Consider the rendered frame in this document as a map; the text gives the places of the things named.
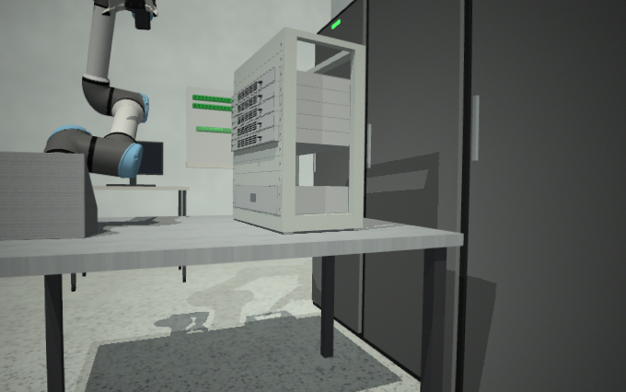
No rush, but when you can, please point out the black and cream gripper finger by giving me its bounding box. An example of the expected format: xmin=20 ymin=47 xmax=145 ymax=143
xmin=101 ymin=0 xmax=130 ymax=16
xmin=142 ymin=0 xmax=158 ymax=17

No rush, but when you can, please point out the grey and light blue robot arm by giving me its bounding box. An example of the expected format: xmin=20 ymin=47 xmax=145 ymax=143
xmin=43 ymin=0 xmax=153 ymax=179

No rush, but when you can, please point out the white server rack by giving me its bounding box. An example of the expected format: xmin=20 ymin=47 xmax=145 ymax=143
xmin=231 ymin=27 xmax=365 ymax=235

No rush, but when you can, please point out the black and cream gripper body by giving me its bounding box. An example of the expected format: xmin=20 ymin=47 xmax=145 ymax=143
xmin=125 ymin=0 xmax=145 ymax=9

